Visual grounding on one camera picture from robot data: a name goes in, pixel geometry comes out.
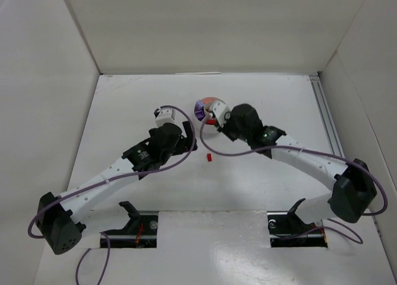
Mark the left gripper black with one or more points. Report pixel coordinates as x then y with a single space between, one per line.
188 137

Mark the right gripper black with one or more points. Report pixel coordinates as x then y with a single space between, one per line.
223 127

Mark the purple rounded lego piece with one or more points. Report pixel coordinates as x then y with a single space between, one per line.
199 114

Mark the orange round lego piece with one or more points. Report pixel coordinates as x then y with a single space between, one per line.
209 99

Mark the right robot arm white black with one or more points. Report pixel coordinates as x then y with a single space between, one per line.
351 190

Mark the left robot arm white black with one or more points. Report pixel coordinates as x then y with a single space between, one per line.
64 219

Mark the white round divided container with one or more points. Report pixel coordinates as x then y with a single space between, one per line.
207 131

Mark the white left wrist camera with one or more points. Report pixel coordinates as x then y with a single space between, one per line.
164 115

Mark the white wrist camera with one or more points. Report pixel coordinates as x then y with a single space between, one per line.
164 115
220 111

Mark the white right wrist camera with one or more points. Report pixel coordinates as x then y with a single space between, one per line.
220 111

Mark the aluminium rail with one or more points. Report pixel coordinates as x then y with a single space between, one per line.
328 123

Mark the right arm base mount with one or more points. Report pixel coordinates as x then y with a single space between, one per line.
286 230

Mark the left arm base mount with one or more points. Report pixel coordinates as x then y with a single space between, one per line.
139 232

